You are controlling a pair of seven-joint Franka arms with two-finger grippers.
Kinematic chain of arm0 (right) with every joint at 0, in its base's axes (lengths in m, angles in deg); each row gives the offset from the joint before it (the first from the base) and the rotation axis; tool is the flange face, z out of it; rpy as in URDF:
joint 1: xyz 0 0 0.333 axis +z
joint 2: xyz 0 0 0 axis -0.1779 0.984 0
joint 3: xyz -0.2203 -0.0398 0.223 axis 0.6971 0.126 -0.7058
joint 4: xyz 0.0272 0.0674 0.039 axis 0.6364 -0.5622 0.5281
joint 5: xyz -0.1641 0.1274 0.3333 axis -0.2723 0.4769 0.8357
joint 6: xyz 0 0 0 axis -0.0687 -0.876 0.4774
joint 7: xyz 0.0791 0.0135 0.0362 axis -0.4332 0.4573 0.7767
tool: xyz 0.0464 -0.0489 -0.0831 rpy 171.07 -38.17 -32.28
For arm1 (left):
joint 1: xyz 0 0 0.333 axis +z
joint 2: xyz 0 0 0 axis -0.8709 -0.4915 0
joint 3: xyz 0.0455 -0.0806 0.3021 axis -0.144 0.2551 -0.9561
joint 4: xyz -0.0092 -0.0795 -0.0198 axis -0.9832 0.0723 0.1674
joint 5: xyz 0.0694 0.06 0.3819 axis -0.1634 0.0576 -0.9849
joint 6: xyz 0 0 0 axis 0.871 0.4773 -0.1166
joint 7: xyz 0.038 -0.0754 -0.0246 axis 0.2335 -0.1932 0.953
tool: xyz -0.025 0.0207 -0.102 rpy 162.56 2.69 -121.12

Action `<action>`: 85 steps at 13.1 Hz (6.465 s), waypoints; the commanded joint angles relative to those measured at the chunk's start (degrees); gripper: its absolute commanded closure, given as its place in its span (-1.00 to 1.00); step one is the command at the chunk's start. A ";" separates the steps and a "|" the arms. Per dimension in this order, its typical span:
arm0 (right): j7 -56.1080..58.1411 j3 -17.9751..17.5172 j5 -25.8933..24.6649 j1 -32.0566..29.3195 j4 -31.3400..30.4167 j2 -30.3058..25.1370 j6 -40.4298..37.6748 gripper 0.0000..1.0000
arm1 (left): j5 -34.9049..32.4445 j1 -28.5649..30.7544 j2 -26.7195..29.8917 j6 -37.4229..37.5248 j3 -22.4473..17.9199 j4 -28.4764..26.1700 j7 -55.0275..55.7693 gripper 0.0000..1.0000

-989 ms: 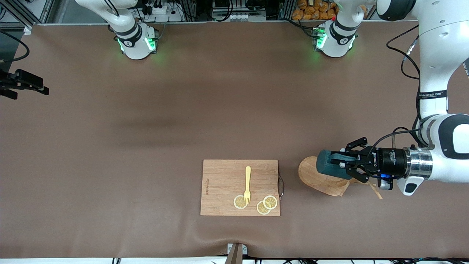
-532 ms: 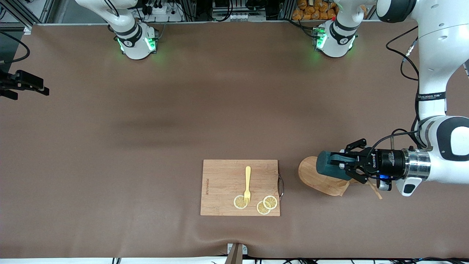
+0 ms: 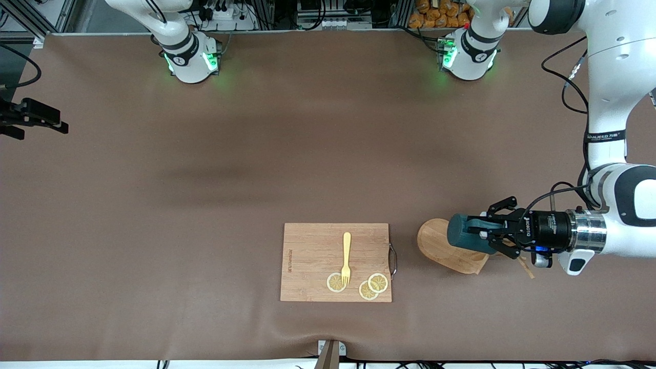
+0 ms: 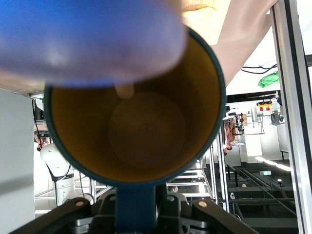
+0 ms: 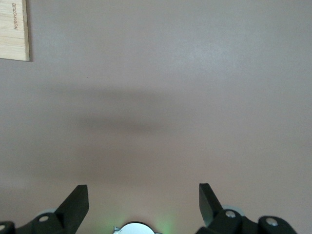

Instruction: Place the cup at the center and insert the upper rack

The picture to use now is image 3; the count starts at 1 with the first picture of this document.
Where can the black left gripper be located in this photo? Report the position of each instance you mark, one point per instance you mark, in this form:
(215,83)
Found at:
(548,230)

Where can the teal cup yellow inside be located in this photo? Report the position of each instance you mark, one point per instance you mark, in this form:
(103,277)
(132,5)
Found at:
(461,236)

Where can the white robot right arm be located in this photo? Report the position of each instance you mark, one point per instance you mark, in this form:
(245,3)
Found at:
(192,72)

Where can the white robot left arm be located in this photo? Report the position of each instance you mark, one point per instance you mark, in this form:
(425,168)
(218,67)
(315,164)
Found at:
(615,77)

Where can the wooden mug tree rack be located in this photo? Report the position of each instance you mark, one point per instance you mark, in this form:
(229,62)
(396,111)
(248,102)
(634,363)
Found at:
(435,246)

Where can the grey electronics rack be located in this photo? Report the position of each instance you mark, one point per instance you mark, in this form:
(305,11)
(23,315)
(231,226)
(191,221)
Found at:
(333,23)

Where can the lemon slice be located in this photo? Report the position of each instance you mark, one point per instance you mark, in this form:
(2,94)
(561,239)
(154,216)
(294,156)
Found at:
(379,283)
(366,293)
(333,285)

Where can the yellow plastic fork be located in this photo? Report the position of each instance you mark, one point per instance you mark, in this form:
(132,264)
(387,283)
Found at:
(347,251)

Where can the white power strip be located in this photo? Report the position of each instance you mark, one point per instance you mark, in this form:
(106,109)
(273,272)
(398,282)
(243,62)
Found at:
(238,23)

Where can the orange bread rolls pile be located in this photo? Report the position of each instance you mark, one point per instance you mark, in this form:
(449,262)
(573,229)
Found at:
(425,19)

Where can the brown table cover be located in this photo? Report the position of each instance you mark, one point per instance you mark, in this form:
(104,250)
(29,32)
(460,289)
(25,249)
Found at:
(205,307)

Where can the aluminium frame strut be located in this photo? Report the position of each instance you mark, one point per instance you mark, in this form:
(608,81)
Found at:
(38,42)

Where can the aluminium camera mount post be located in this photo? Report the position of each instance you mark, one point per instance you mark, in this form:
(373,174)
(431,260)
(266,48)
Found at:
(328,359)

